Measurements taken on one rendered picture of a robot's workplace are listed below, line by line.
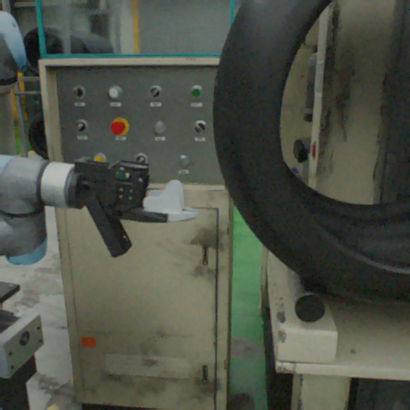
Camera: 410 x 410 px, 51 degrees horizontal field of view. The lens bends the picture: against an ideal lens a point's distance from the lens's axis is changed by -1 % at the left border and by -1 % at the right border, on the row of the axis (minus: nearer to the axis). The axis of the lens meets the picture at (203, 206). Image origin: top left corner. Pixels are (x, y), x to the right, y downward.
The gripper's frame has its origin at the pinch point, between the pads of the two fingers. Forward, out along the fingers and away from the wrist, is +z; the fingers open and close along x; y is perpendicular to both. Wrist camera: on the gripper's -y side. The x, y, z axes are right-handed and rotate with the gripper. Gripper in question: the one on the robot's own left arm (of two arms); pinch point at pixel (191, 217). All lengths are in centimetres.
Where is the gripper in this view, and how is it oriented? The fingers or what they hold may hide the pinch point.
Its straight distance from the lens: 72.0
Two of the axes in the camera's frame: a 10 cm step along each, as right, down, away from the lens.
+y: 1.2, -9.4, -3.1
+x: 1.0, -3.0, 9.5
